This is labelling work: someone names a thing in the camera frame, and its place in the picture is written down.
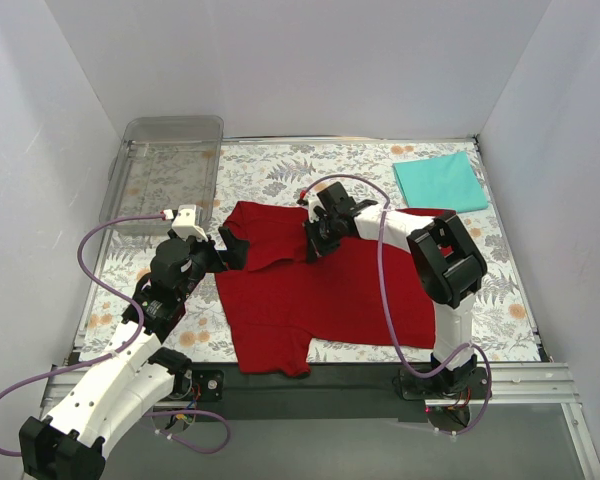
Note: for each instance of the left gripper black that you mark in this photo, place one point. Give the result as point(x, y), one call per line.
point(212, 255)

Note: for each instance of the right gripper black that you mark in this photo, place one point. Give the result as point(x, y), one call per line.
point(320, 234)

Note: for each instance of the red t shirt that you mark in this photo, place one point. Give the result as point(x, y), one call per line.
point(279, 303)

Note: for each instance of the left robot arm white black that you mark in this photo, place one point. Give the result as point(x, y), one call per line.
point(75, 438)

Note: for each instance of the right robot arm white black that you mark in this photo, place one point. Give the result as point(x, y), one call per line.
point(449, 266)

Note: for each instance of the clear plastic bin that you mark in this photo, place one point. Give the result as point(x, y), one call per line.
point(163, 163)

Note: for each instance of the folded teal t shirt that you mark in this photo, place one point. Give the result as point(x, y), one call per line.
point(445, 182)

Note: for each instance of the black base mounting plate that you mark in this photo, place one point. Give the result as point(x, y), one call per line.
point(329, 391)

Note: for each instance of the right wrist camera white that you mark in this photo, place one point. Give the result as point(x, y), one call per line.
point(313, 205)

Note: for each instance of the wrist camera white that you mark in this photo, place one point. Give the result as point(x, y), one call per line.
point(186, 222)
point(313, 205)

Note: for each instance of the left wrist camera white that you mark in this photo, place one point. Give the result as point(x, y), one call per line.
point(186, 222)

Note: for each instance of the aluminium frame rail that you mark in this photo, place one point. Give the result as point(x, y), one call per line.
point(529, 426)

